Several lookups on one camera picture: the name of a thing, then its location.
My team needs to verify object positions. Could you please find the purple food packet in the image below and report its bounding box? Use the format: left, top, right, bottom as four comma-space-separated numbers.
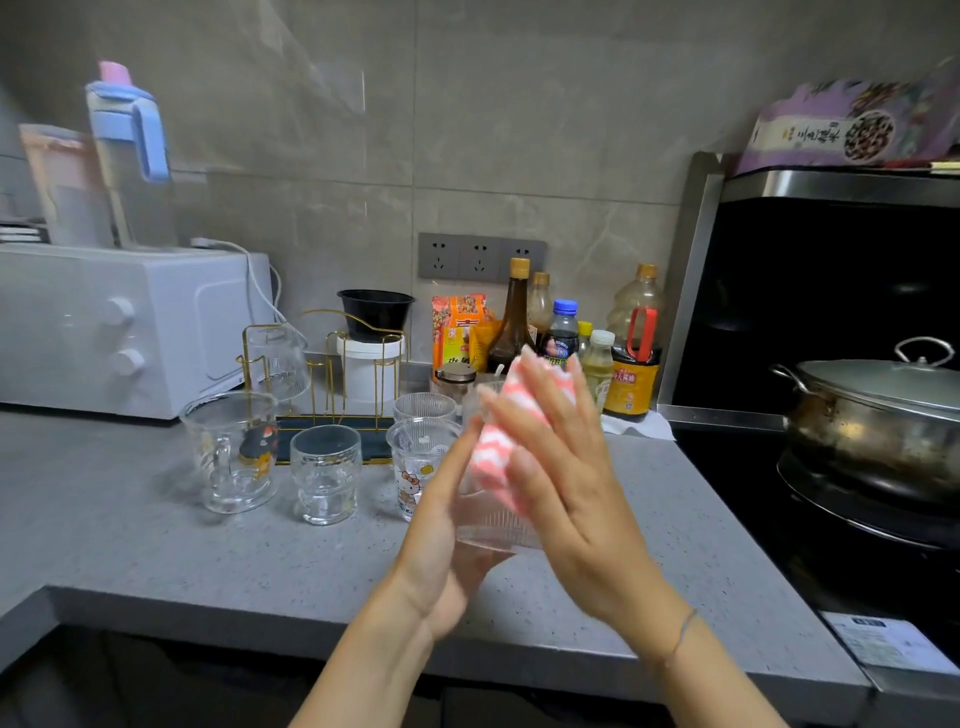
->
737, 59, 960, 176

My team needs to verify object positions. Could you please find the white plastic bucket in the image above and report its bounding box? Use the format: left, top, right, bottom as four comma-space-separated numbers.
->
335, 335, 406, 418

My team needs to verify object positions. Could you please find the clear container pink lid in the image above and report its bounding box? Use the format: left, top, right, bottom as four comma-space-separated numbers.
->
18, 123, 114, 249

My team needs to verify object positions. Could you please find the glass spice jar steel lid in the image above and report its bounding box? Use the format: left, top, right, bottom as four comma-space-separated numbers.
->
433, 363, 478, 406

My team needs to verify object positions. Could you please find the penguin print glass mug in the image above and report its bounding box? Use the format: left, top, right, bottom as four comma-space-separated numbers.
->
179, 391, 280, 516

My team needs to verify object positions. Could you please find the person's right hand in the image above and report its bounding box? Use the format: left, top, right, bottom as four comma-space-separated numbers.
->
477, 344, 695, 661

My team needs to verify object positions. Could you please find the stack of flat coasters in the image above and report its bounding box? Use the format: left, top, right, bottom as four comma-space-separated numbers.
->
0, 217, 50, 245

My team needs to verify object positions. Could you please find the yellow seasoning pouch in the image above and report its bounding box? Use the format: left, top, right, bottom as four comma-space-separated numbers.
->
470, 320, 502, 373

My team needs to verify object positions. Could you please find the gold wire cup rack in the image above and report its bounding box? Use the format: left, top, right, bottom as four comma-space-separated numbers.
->
238, 308, 410, 466

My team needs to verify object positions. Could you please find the thin string bracelet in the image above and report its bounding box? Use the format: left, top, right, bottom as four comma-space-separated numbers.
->
663, 608, 699, 670

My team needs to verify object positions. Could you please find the clear bottle brown cap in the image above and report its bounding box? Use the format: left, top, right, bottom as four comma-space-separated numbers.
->
526, 271, 554, 335

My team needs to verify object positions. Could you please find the short textured glass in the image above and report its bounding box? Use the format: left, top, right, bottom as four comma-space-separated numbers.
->
290, 424, 363, 526

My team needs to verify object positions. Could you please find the stainless steel pot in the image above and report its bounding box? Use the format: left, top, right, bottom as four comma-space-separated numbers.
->
770, 363, 960, 511

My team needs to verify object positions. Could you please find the white label sticker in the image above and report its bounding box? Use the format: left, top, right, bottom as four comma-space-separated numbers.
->
821, 611, 960, 676

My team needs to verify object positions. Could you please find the black plastic bowl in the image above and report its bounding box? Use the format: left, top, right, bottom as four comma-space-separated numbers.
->
337, 289, 416, 344

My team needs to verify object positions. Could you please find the tall ribbed clear glass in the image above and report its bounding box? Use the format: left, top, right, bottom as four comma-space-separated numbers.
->
243, 323, 311, 406

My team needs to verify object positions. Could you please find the large bottle red handle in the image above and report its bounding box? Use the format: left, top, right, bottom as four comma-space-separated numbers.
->
602, 263, 665, 421

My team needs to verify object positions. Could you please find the yellow liquid bottle white cap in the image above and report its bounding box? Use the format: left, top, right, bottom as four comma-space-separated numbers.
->
581, 328, 616, 415

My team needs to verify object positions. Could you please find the grey wall socket panel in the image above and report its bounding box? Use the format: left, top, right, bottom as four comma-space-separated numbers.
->
416, 232, 549, 284

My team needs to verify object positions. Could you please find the white power cable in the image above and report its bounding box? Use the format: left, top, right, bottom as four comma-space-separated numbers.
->
189, 237, 290, 324

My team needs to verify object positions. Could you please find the steel pot lid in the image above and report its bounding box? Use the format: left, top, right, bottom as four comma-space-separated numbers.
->
794, 336, 960, 421

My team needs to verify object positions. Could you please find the white paper towel sheet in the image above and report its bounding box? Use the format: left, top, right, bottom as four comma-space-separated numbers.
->
599, 410, 676, 442

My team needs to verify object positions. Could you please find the white microwave oven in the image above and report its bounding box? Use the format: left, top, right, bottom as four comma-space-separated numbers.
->
0, 243, 275, 421

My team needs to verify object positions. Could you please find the pink striped cloth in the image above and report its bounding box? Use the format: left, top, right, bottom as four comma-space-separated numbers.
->
468, 358, 579, 519

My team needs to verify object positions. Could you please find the small ribbed clear glass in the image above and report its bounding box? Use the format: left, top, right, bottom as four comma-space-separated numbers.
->
392, 391, 459, 425

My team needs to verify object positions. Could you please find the orange seasoning packet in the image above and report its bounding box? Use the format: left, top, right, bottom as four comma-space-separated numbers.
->
431, 293, 489, 373

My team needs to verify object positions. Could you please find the dark brown glass bottle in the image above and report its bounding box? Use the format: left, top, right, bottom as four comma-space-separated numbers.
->
485, 257, 538, 375

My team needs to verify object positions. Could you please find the embossed ribbed clear glass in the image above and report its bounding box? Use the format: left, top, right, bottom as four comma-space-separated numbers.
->
455, 378, 545, 555

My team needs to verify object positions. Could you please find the clear jug blue lid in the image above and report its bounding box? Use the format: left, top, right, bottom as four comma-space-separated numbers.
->
84, 61, 179, 249

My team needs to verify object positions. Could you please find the cartoon cat print glass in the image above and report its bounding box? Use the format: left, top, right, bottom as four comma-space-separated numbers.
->
386, 417, 463, 523

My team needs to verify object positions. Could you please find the person's left hand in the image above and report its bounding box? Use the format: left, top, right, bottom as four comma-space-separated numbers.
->
389, 416, 511, 643

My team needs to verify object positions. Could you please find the dark bottle blue cap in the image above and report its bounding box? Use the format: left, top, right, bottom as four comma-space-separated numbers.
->
538, 298, 580, 369

